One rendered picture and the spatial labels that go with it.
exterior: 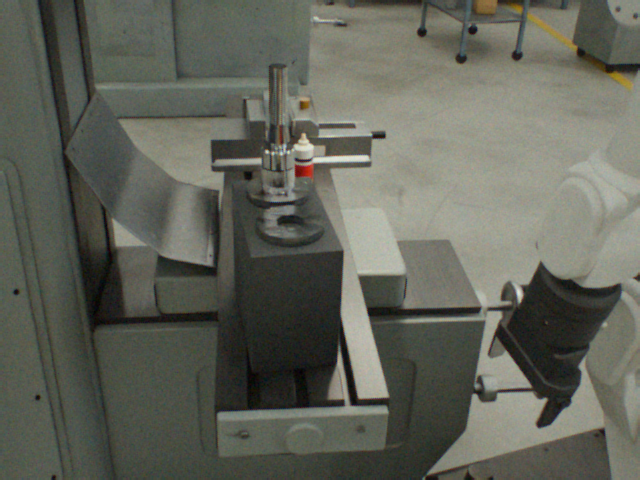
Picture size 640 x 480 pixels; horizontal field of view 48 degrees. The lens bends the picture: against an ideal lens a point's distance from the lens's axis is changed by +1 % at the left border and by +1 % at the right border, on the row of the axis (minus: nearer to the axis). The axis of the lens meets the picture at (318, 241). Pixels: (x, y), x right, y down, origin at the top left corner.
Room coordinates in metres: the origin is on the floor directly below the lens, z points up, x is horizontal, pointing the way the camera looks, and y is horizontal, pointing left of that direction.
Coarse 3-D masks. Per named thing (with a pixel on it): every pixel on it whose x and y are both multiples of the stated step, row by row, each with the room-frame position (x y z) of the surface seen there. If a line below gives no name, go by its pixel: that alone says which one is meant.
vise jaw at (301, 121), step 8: (296, 104) 1.52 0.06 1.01; (296, 112) 1.47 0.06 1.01; (304, 112) 1.47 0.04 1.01; (312, 112) 1.50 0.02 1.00; (296, 120) 1.43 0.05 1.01; (304, 120) 1.43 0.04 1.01; (312, 120) 1.43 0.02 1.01; (296, 128) 1.43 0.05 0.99; (304, 128) 1.43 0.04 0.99; (312, 128) 1.43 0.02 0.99; (296, 136) 1.42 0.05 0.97; (312, 136) 1.43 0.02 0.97
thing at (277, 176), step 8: (264, 160) 0.90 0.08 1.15; (272, 160) 0.90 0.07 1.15; (280, 160) 0.90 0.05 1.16; (288, 160) 0.90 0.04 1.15; (264, 168) 0.90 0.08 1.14; (272, 168) 0.90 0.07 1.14; (280, 168) 0.90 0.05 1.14; (288, 168) 0.90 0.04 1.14; (264, 176) 0.90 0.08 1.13; (272, 176) 0.90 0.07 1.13; (280, 176) 0.90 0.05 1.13; (288, 176) 0.90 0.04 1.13; (264, 184) 0.90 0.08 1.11; (272, 184) 0.90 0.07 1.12; (280, 184) 0.90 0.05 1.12; (288, 184) 0.90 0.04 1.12; (272, 192) 0.90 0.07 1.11; (280, 192) 0.90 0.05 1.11; (288, 192) 0.90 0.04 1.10
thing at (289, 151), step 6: (264, 144) 0.92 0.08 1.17; (288, 144) 0.93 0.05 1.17; (264, 150) 0.91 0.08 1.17; (270, 150) 0.90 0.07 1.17; (276, 150) 0.91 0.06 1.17; (282, 150) 0.91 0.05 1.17; (288, 150) 0.91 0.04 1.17; (294, 150) 0.91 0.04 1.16; (264, 156) 0.90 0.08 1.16; (270, 156) 0.90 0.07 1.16; (276, 156) 0.90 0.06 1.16; (282, 156) 0.90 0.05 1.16; (288, 156) 0.90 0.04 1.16
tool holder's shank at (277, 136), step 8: (272, 64) 0.93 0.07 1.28; (280, 64) 0.93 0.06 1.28; (272, 72) 0.91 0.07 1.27; (280, 72) 0.91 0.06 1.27; (272, 80) 0.91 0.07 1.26; (280, 80) 0.91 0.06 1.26; (272, 88) 0.91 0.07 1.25; (280, 88) 0.91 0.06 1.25; (272, 96) 0.91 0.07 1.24; (280, 96) 0.91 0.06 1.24; (272, 104) 0.91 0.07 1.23; (280, 104) 0.91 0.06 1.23; (272, 112) 0.91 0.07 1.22; (280, 112) 0.91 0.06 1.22; (272, 120) 0.91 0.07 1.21; (280, 120) 0.91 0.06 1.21; (272, 128) 0.91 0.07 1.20; (280, 128) 0.91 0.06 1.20; (272, 136) 0.91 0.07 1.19; (280, 136) 0.91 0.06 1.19; (288, 136) 0.92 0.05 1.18; (272, 144) 0.91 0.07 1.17; (280, 144) 0.91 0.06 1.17
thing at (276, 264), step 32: (256, 192) 0.90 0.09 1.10; (256, 224) 0.81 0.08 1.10; (288, 224) 0.84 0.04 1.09; (320, 224) 0.82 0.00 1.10; (256, 256) 0.75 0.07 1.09; (288, 256) 0.76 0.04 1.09; (320, 256) 0.77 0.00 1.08; (256, 288) 0.75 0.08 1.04; (288, 288) 0.76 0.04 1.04; (320, 288) 0.77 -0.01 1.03; (256, 320) 0.75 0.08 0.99; (288, 320) 0.76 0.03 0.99; (320, 320) 0.77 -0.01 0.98; (256, 352) 0.75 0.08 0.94; (288, 352) 0.76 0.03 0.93; (320, 352) 0.77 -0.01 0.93
